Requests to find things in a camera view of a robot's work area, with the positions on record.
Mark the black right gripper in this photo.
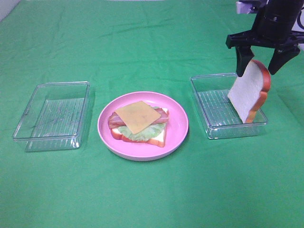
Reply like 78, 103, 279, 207
226, 14, 304, 77

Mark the toy bread slice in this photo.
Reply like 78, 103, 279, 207
110, 107, 169, 147
228, 59, 271, 124

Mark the toy lettuce leaf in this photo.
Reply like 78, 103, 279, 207
118, 106, 167, 142

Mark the yellow toy cheese slice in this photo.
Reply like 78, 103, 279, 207
114, 101, 161, 134

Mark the toy bacon strip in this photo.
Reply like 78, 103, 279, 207
108, 107, 169, 129

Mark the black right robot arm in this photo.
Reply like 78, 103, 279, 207
226, 0, 304, 76

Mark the right clear plastic tray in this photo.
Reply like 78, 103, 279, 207
190, 73, 268, 139

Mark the clear plastic tray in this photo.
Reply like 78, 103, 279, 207
12, 81, 90, 152
190, 73, 268, 139

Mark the pink round plate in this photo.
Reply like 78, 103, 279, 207
97, 91, 189, 162

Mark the green tablecloth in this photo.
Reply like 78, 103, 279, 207
0, 0, 304, 228

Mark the left clear plastic tray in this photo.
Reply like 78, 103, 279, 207
12, 81, 90, 152

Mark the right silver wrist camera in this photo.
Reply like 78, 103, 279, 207
236, 0, 268, 14

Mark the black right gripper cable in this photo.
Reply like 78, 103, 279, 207
295, 9, 304, 30

